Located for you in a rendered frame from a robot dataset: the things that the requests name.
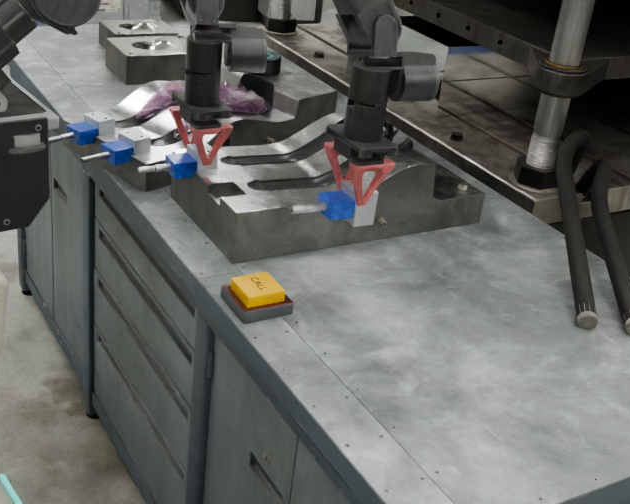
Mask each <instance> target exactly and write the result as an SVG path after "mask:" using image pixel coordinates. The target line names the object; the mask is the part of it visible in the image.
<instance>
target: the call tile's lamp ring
mask: <svg viewBox="0 0 630 504"><path fill-rule="evenodd" d="M230 286H231V284H225V285H222V287H223V288H224V289H225V290H226V291H227V292H228V293H229V295H230V296H231V297H232V298H233V299H234V300H235V302H236V303H237V304H238V305H239V306H240V307H241V308H242V310H243V311H244V312H248V311H254V310H259V309H264V308H269V307H274V306H279V305H284V304H290V303H293V301H292V300H291V299H290V298H289V297H288V296H287V295H286V294H285V299H286V300H287V301H282V302H277V303H272V304H267V305H262V306H257V307H251V308H246V306H245V305H244V304H243V303H242V302H241V301H240V300H239V299H238V297H237V296H236V295H235V294H234V293H233V292H232V291H231V289H230V288H229V287H230Z"/></svg>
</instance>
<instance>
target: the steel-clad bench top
mask: <svg viewBox="0 0 630 504"><path fill-rule="evenodd" d="M36 27H37V28H35V29H34V30H33V31H32V32H31V33H30V34H28V35H27V36H26V37H25V38H24V39H23V40H21V41H20V42H19V43H18V44H17V45H16V46H17V48H18V50H19V52H20V54H18V55H17V56H16V57H15V58H14V59H13V60H14V62H15V63H16V64H17V65H18V66H19V68H20V69H21V70H22V71H23V72H24V74H25V75H26V76H27V77H28V78H29V80H30V81H31V82H32V83H33V84H34V86H35V87H36V88H37V89H38V90H39V92H40V93H41V94H42V95H43V96H44V98H45V99H46V100H47V101H48V102H49V104H50V105H51V106H52V107H53V108H54V110H55V111H56V112H57V113H58V114H59V115H60V117H61V118H62V119H64V118H69V117H74V116H79V115H84V114H86V113H91V112H96V111H104V110H108V109H111V108H113V107H115V106H116V105H118V104H119V103H121V102H122V101H123V100H125V99H126V98H127V97H128V96H130V95H131V94H132V93H133V92H134V91H136V90H137V89H138V88H140V87H141V86H143V85H144V84H139V85H125V84H124V83H123V82H122V81H121V80H120V79H119V78H118V77H117V76H116V75H115V74H114V73H113V72H112V71H111V70H109V69H108V68H107V67H106V49H105V48H104V47H103V46H101V45H100V44H99V25H81V26H78V27H75V30H76V31H77V32H78V34H77V35H72V34H69V35H66V34H63V33H62V32H60V31H58V30H56V29H55V28H53V27H51V26H36ZM410 139H412V138H411V137H410ZM412 142H413V147H414V148H416V149H417V150H419V151H420V152H422V153H423V154H425V155H426V156H428V157H429V158H431V159H433V160H434V161H436V162H437V163H439V164H440V165H442V166H443V167H445V168H446V169H448V170H450V171H451V172H453V173H454V174H456V175H457V176H459V177H460V178H462V179H463V180H465V181H467V182H468V183H470V184H471V185H473V186H474V187H476V188H477V189H479V190H481V191H482V192H484V193H485V198H484V202H483V207H482V212H481V216H480V221H479V223H476V224H470V225H464V226H458V227H452V228H446V229H440V230H434V231H428V232H422V233H416V234H410V235H404V236H398V237H392V238H386V239H379V240H373V241H367V242H361V243H355V244H349V245H343V246H337V247H331V248H325V249H319V250H313V251H307V252H301V253H295V254H289V255H283V256H277V257H271V258H265V259H259V260H253V261H247V262H241V263H235V264H232V263H231V262H230V261H229V260H228V259H227V257H226V256H225V255H224V254H223V253H222V252H221V251H220V250H219V249H218V248H217V247H216V246H215V244H214V243H213V242H212V241H211V240H210V239H209V238H208V237H207V236H206V235H205V234H204V232H203V231H202V230H201V229H200V228H199V227H198V226H197V225H196V224H195V223H194V222H193V221H192V219H191V218H190V217H189V216H188V215H187V214H186V213H185V212H184V211H183V210H182V209H181V208H180V206H179V205H178V204H177V203H176V202H175V201H174V200H173V199H172V198H171V185H169V186H165V187H162V188H158V189H155V190H151V191H148V192H145V191H143V190H141V189H139V188H137V187H136V186H134V185H132V184H130V183H129V182H127V181H125V180H123V179H122V178H120V177H118V176H116V175H115V174H113V173H111V172H109V171H108V170H106V169H105V171H106V172H107V173H108V174H109V175H110V176H111V178H112V179H113V180H114V181H115V182H116V184H117V185H118V186H119V187H120V188H121V190H122V191H123V192H124V193H125V194H126V196H127V197H128V198H129V199H130V200H131V202H132V203H133V204H134V205H135V206H136V208H137V209H138V210H139V211H140V212H141V214H142V215H143V216H144V217H145V218H146V220H147V221H148V222H149V223H150V224H151V226H152V227H153V228H154V229H155V230H156V232H157V233H158V234H159V235H160V236H161V237H162V239H163V240H164V241H165V242H166V243H167V245H168V246H169V247H170V248H171V249H172V251H173V252H174V253H175V254H176V255H177V257H178V258H179V259H180V260H181V261H182V263H183V264H184V265H185V266H186V267H187V269H188V270H189V271H190V272H191V273H192V275H193V276H194V277H195V278H196V279H197V281H198V282H199V283H200V284H201V285H202V287H203V288H204V289H205V290H206V291H207V293H208V294H209V295H210V296H211V297H212V298H213V300H214V301H215V302H216V303H217V304H218V306H219V307H220V308H221V309H222V310H223V312H224V313H225V314H226V315H227V316H228V318H229V319H230V320H231V321H232V322H233V324H234V325H235V326H236V327H237V328H238V330H239V331H240V332H241V333H242V334H243V336H244V337H245V338H246V339H247V340H248V342H249V343H250V344H251V345H252V346H253V348H254V349H255V350H256V351H257V352H258V354H259V355H260V356H261V357H262V358H263V359H264V361H265V362H266V363H267V364H268V365H269V367H270V368H271V369H272V370H273V371H274V373H275V374H276V375H277V376H278V377H279V379H280V380H281V381H282V382H283V383H284V385H285V386H286V387H287V388H288V389H289V391H290V392H291V393H292V394H293V395H294V397H295V398H296V399H297V400H298V401H299V403H300V404H301V405H302V406H303V407H304V409H305V410H306V411H307V412H308V413H309V415H310V416H311V417H312V418H313V419H314V421H315V422H316V423H317V424H318V425H319V426H320V428H321V429H322V430H323V431H324V432H325V434H326V435H327V436H328V437H329V438H330V440H331V441H332V442H333V443H334V444H335V446H336V447H337V448H338V449H339V450H340V452H341V453H342V454H343V455H344V456H345V458H346V459H347V460H348V461H349V462H350V464H351V465H352V466H353V467H354V468H355V470H356V471H357V472H358V473H359V474H360V476H361V477H362V478H363V479H364V480H365V482H366V483H367V484H368V485H369V486H370V487H371V489H372V490H373V491H374V492H375V493H376V495H377V496H378V497H379V498H380V499H381V501H382V502H383V503H384V504H562V503H565V502H567V501H570V500H573V499H575V498H578V497H581V496H583V495H586V494H589V493H591V492H594V491H597V490H599V489H602V488H605V487H607V486H610V485H613V484H616V483H618V482H621V481H624V480H626V479H629V478H630V335H629V334H627V333H626V330H625V327H624V324H623V321H622V317H621V314H620V311H619V307H618V304H617V300H616V297H615V294H614V290H613V287H612V284H611V280H610V277H609V273H608V270H607V267H606V263H605V260H603V259H601V258H600V257H598V256H597V255H595V254H594V253H592V252H590V251H589V250H587V249H586V254H587V260H588V266H589V272H590V278H591V283H592V289H593V295H594V301H595V307H596V313H597V320H598V324H597V325H596V327H594V328H592V329H582V328H580V327H579V326H578V323H577V317H576V310H575V303H574V297H573V290H572V283H571V276H570V269H569V262H568V255H567V249H566V242H565V235H564V234H562V233H561V232H559V231H557V230H556V229H554V228H553V227H551V226H550V225H548V224H546V223H545V222H543V221H542V220H540V219H538V218H537V217H535V216H534V215H532V214H531V213H529V212H527V211H526V210H524V209H523V208H521V207H520V206H518V205H516V204H515V203H513V202H512V201H510V200H509V199H507V198H505V197H504V196H502V195H501V194H499V193H498V192H496V191H494V190H493V189H491V188H490V187H488V186H486V185H485V184H483V183H482V182H480V181H479V180H477V179H475V178H474V177H472V176H471V175H469V174H468V173H466V172H464V171H463V170H461V169H460V168H458V167H457V166H455V165H453V164H451V163H450V162H449V161H447V160H446V159H444V158H442V157H441V156H439V155H438V154H436V153H434V152H433V151H431V150H430V149H428V148H427V147H425V146H423V145H422V144H420V143H419V142H417V141H416V140H414V139H412ZM262 272H268V273H269V274H270V275H271V276H272V277H273V278H274V280H275V281H276V282H277V283H278V284H279V285H280V286H281V287H282V288H283V289H284V290H285V294H286V295H287V296H288V297H289V298H290V299H291V300H292V301H293V303H294V306H293V313H292V314H290V315H286V316H281V317H276V318H271V319H266V320H261V321H256V322H251V323H246V324H243V323H242V321H241V320H240V319H239V318H238V317H237V316H236V314H235V313H234V312H233V311H232V310H231V309H230V307H229V306H228V305H227V304H226V303H225V301H224V300H223V299H222V298H221V296H220V295H221V286H222V285H225V284H231V278H234V277H239V276H245V275H251V274H257V273H262Z"/></svg>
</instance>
